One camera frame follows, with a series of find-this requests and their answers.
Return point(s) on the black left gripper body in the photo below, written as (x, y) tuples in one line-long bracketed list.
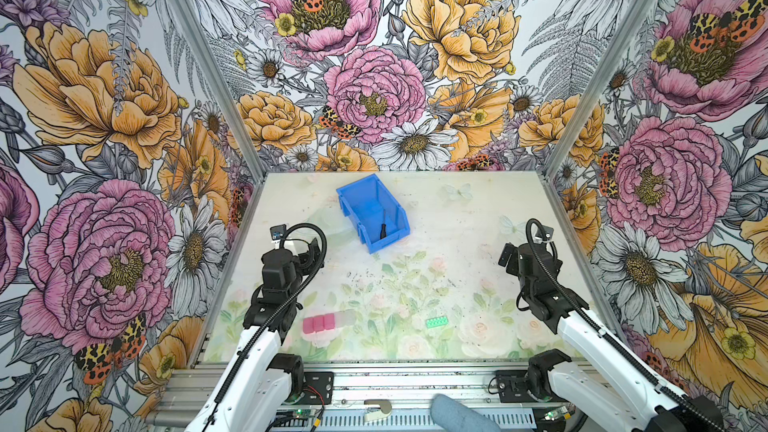
[(304, 267)]

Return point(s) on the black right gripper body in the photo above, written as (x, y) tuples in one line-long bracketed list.
[(512, 268)]

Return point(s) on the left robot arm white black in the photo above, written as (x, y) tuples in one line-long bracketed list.
[(259, 378)]

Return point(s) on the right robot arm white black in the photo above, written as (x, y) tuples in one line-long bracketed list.
[(629, 395)]

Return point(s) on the blue plastic bin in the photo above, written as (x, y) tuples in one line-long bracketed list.
[(368, 203)]

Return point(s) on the pink translucent block strip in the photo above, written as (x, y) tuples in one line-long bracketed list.
[(328, 322)]

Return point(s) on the green toy brick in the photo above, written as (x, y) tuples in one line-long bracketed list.
[(436, 322)]

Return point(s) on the grey blue padded cylinder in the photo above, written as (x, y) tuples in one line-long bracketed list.
[(453, 416)]

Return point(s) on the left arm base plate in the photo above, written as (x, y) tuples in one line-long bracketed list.
[(317, 389)]

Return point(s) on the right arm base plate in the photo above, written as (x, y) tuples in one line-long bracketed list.
[(512, 386)]

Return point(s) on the aluminium front rail frame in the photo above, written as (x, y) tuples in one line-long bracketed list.
[(366, 395)]

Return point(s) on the right aluminium corner post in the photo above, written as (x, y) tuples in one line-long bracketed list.
[(609, 61)]

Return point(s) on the aluminium corner post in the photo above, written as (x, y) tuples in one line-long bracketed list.
[(609, 61), (187, 21)]

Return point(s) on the left aluminium corner post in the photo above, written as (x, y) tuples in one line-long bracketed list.
[(187, 21)]

